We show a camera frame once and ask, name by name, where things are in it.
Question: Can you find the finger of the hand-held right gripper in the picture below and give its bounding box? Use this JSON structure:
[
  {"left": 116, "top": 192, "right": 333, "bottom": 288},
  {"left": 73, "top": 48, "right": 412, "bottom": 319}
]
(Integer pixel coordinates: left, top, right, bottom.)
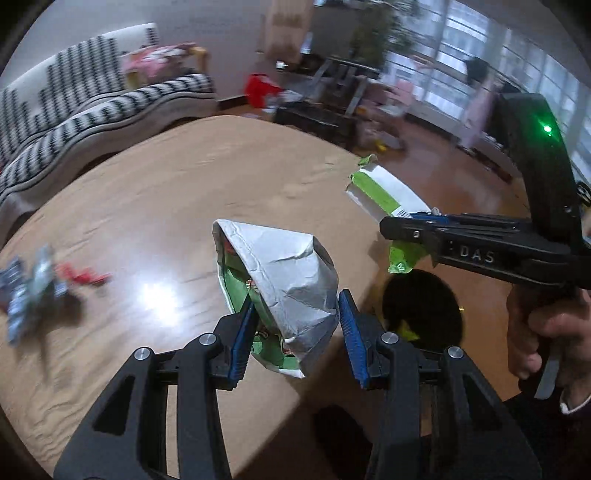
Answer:
[
  {"left": 410, "top": 210, "right": 536, "bottom": 232},
  {"left": 379, "top": 216, "right": 573, "bottom": 283}
]

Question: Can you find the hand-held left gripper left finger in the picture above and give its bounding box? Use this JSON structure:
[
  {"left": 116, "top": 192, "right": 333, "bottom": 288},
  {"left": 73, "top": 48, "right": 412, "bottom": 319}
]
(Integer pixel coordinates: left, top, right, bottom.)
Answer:
[{"left": 53, "top": 295, "right": 259, "bottom": 480}]

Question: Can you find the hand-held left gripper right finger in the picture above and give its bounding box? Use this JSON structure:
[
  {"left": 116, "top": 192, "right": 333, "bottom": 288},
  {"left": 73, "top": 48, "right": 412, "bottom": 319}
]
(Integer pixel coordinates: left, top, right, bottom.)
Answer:
[{"left": 338, "top": 290, "right": 543, "bottom": 480}]

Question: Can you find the black trash bin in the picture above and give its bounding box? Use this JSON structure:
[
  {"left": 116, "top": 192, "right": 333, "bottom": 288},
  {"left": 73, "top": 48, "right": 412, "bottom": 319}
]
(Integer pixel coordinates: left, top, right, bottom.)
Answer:
[{"left": 382, "top": 269, "right": 463, "bottom": 354}]

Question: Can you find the green snack bag silver lining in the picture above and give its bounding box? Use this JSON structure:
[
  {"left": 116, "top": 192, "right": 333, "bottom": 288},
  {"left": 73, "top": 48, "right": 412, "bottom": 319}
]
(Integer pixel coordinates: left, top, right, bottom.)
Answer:
[{"left": 211, "top": 219, "right": 340, "bottom": 379}]

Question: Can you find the green white cardboard box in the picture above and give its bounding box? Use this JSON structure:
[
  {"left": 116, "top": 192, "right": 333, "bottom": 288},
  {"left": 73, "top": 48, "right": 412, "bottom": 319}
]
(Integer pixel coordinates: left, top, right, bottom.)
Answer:
[{"left": 345, "top": 154, "right": 446, "bottom": 274}]

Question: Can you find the person's right forearm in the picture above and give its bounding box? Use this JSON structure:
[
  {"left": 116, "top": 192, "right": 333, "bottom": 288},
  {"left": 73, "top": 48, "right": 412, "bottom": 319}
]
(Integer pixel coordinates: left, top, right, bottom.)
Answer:
[{"left": 503, "top": 388, "right": 591, "bottom": 480}]

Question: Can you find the person's right hand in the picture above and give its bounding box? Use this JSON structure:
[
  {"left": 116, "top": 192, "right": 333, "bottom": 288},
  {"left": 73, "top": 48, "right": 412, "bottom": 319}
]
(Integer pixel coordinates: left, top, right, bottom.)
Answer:
[{"left": 505, "top": 287, "right": 591, "bottom": 398}]

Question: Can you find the pink hanging garment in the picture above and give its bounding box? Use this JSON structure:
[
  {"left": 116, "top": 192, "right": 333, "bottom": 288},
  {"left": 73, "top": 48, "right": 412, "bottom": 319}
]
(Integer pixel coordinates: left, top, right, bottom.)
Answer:
[{"left": 462, "top": 78, "right": 497, "bottom": 148}]

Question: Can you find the window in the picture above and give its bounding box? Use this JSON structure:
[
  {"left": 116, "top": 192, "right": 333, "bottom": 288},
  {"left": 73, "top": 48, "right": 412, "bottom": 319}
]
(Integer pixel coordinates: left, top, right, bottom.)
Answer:
[{"left": 388, "top": 0, "right": 591, "bottom": 185}]

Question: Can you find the pile of toys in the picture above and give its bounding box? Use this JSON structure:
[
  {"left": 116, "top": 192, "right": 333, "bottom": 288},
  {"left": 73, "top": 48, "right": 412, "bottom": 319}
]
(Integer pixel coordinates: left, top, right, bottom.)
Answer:
[{"left": 360, "top": 78, "right": 416, "bottom": 153}]

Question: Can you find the red candy wrapper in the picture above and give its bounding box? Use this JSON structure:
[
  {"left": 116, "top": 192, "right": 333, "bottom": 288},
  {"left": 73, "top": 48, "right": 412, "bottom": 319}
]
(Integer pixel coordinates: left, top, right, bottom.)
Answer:
[{"left": 58, "top": 262, "right": 112, "bottom": 284}]

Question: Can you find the dark low coffee table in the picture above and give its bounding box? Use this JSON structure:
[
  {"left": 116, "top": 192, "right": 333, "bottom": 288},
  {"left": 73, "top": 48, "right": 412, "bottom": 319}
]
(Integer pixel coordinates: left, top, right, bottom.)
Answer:
[{"left": 274, "top": 55, "right": 384, "bottom": 148}]

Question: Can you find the green houseplant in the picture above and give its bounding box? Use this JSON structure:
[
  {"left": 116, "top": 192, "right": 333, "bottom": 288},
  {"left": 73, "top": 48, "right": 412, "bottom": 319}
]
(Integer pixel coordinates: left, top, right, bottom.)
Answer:
[{"left": 348, "top": 0, "right": 421, "bottom": 65}]

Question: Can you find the blue white crumpled wrapper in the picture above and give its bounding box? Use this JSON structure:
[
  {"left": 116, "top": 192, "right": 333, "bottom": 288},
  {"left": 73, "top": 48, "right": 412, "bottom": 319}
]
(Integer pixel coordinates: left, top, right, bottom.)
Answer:
[{"left": 0, "top": 244, "right": 75, "bottom": 344}]

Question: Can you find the red plastic bag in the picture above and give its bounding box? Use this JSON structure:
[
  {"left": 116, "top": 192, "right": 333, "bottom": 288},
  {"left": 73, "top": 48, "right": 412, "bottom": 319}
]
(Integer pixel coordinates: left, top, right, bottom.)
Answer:
[{"left": 245, "top": 73, "right": 280, "bottom": 109}]

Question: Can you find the black white striped sofa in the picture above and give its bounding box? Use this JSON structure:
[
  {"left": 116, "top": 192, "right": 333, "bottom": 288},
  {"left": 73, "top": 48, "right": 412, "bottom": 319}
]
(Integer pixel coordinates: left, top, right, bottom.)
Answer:
[{"left": 0, "top": 22, "right": 218, "bottom": 232}]

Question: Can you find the pink printed cushion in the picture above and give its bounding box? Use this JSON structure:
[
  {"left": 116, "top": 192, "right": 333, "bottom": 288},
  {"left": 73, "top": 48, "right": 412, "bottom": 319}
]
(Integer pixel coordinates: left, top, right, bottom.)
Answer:
[{"left": 121, "top": 42, "right": 199, "bottom": 88}]

